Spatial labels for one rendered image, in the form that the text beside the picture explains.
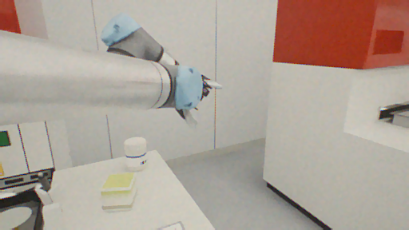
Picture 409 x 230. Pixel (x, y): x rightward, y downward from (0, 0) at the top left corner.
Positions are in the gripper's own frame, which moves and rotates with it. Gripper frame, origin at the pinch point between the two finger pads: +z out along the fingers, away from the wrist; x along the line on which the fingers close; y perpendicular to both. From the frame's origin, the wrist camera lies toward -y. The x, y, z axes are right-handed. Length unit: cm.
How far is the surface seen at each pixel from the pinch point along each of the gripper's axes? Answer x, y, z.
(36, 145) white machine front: -39, -31, -24
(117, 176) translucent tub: -29.4, -2.1, -11.5
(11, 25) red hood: -11, -28, -46
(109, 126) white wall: -45, -169, 55
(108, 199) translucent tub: -33.9, 1.8, -12.6
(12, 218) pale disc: -56, -21, -21
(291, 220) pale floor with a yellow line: -22, -22, 160
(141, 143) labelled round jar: -20.6, -13.4, -3.9
